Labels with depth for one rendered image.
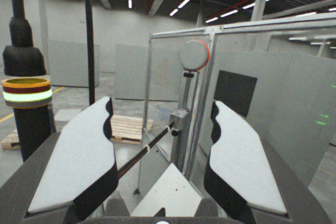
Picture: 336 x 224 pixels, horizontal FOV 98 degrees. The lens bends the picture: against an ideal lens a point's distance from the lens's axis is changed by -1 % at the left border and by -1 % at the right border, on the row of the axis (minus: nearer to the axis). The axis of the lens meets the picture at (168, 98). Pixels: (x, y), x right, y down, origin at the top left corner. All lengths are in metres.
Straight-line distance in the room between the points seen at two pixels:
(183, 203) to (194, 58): 0.65
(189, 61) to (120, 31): 11.77
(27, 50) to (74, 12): 12.95
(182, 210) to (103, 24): 12.40
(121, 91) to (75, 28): 7.97
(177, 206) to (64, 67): 7.50
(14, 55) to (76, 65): 7.49
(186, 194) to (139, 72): 5.32
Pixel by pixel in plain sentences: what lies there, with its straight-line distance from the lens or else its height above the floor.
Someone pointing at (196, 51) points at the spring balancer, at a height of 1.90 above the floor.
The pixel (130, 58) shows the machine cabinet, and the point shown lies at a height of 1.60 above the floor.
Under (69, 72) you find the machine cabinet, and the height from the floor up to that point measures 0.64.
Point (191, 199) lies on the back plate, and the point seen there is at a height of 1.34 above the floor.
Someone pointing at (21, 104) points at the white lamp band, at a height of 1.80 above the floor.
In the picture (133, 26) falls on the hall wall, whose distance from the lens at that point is 12.52.
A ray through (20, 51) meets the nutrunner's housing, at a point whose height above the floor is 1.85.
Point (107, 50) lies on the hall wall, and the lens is 12.53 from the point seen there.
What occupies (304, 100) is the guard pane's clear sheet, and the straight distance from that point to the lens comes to 0.69.
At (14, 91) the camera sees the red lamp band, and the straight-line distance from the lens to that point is 0.23.
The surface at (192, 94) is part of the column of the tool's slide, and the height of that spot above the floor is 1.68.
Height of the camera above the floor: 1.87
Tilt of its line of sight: 16 degrees down
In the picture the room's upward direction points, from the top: 7 degrees clockwise
